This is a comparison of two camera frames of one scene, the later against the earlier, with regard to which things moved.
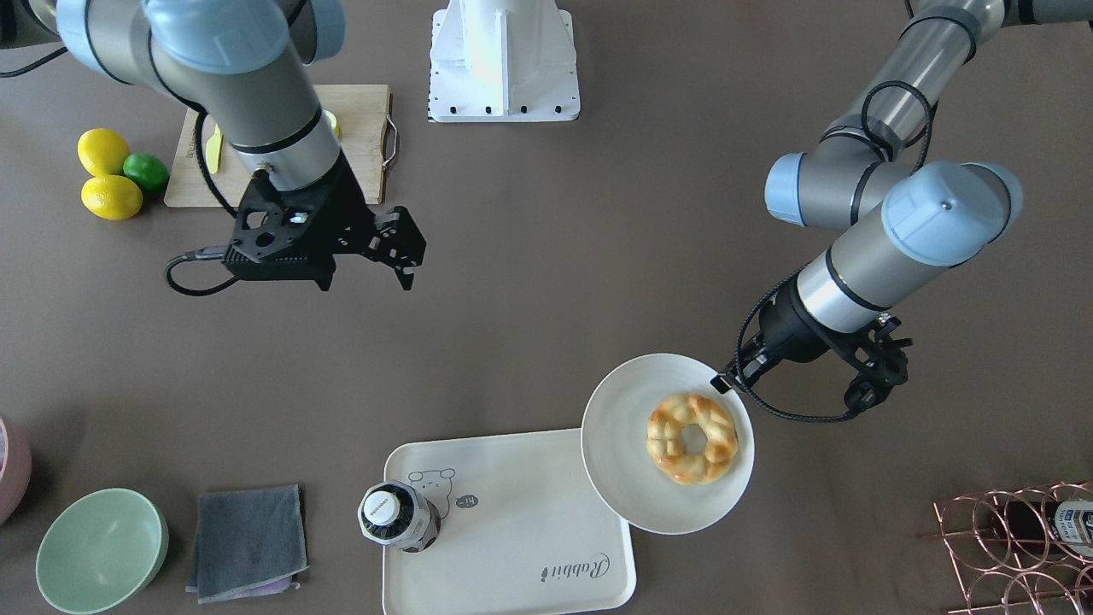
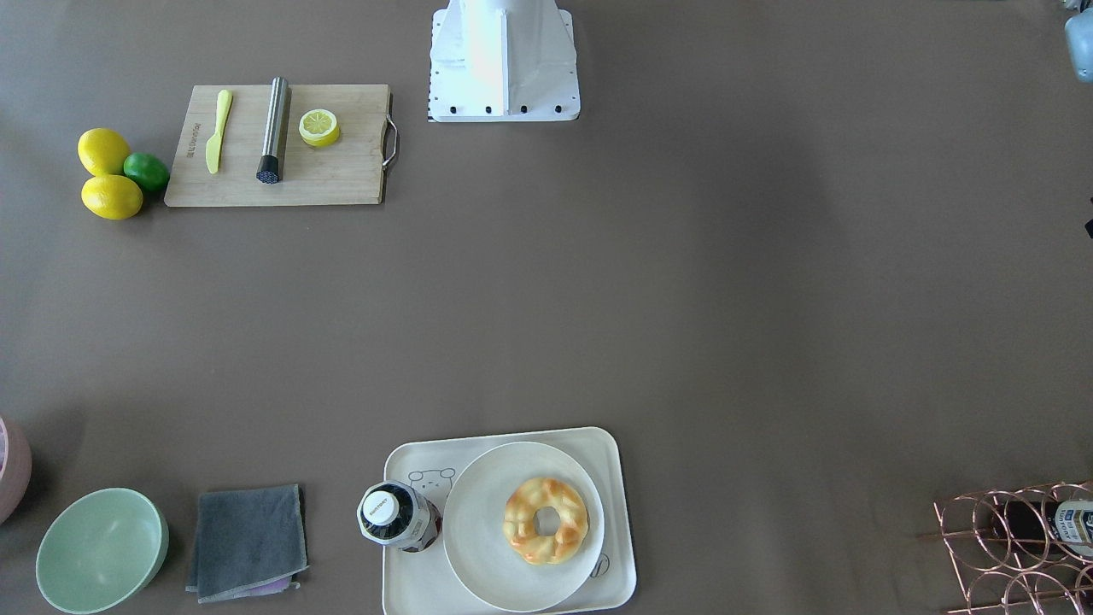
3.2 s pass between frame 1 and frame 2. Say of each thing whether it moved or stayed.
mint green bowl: stayed
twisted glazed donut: moved
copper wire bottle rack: stayed
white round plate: moved
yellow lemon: stayed
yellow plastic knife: stayed
